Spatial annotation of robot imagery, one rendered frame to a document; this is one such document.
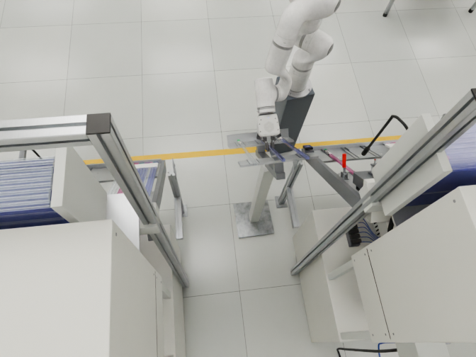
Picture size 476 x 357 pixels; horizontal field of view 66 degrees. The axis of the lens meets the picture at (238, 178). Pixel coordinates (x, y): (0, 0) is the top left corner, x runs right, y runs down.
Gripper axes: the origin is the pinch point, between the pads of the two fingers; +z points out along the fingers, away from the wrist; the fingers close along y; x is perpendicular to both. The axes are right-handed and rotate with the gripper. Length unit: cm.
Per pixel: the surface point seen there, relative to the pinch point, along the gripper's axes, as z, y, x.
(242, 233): 61, -9, 72
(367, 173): 13.0, 31.2, -33.5
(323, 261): 60, 22, 1
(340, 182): 16.3, 22.7, -25.9
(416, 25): -88, 184, 164
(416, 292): 40, 21, -79
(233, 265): 79, -19, 63
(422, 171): 6, 21, -84
